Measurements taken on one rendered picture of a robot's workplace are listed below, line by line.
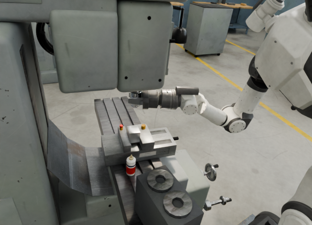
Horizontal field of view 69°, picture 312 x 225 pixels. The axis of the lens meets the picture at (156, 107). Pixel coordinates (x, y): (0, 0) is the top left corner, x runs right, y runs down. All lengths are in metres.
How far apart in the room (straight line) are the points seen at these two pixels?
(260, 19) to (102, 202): 0.95
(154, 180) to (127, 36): 0.48
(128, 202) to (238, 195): 1.54
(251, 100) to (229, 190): 1.44
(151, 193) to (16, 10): 0.64
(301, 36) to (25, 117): 0.76
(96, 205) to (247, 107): 0.79
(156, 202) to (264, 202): 1.77
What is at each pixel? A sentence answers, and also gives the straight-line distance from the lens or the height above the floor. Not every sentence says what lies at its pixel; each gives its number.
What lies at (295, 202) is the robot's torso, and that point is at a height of 1.07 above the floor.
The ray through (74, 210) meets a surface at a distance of 1.23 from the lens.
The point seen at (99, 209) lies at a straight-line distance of 1.14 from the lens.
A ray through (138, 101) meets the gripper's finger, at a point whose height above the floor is 1.24.
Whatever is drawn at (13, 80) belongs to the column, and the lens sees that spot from 0.65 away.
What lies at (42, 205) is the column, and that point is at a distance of 0.96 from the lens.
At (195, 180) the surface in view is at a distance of 1.36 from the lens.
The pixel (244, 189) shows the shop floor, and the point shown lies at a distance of 2.45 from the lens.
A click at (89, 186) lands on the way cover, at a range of 1.10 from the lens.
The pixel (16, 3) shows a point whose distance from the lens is 0.72.
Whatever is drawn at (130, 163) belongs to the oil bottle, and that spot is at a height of 1.00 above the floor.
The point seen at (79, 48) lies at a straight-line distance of 0.73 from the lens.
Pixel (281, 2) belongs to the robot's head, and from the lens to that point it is 0.89.
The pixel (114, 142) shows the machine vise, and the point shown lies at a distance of 1.12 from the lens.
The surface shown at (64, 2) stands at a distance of 0.71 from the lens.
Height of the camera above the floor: 1.72
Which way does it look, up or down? 32 degrees down
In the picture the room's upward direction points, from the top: 6 degrees clockwise
